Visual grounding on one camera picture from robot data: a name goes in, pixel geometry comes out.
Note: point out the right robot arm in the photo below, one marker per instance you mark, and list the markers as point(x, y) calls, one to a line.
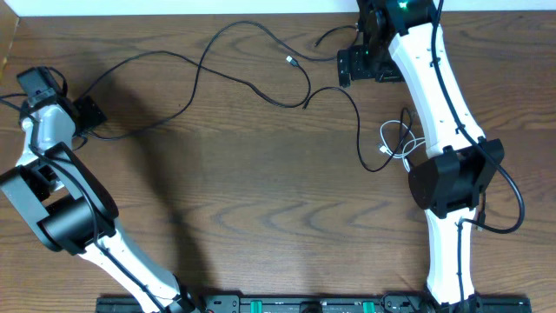
point(403, 42)

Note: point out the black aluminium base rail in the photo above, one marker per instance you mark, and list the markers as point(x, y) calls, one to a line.
point(391, 302)

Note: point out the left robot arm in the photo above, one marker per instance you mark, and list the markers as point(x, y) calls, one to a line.
point(64, 204)

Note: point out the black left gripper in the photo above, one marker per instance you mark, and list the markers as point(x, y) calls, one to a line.
point(89, 113)

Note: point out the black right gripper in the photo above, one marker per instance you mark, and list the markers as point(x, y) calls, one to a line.
point(353, 57)

